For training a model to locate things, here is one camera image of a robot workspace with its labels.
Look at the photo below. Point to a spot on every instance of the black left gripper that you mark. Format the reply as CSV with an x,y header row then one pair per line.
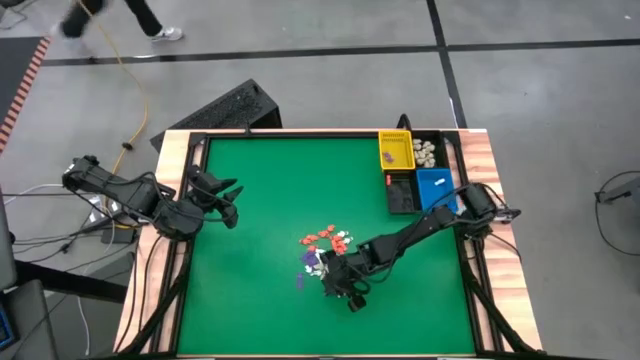
x,y
207,192

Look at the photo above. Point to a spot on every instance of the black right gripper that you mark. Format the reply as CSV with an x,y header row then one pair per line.
x,y
350,275

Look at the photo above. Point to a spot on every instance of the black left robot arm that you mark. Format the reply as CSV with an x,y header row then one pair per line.
x,y
130,192

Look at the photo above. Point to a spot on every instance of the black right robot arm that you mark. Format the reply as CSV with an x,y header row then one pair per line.
x,y
425,225

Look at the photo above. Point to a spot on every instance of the black perforated metal case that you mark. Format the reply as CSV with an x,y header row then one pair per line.
x,y
225,110

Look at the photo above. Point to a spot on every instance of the green table mat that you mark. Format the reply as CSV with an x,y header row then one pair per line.
x,y
250,300

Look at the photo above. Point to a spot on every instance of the black plastic basket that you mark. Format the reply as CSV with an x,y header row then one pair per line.
x,y
439,152
400,197

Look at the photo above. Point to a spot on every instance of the blue plastic basket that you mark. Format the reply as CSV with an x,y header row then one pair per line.
x,y
430,195

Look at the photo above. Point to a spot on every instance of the yellow plastic basket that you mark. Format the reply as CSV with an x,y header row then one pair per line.
x,y
400,142

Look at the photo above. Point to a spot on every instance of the black stand leg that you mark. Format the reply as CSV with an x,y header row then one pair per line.
x,y
70,282

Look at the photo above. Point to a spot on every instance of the person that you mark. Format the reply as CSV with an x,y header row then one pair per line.
x,y
142,15

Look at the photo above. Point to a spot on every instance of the gray equipment cart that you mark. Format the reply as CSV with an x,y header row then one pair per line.
x,y
30,320

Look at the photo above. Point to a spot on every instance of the black orange-striped floor mat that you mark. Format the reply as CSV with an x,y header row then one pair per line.
x,y
12,75

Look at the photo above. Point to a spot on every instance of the black diagonal frame brace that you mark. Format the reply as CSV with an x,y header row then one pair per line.
x,y
160,310
492,310

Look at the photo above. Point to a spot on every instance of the black arched bracket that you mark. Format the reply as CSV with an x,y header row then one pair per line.
x,y
403,120

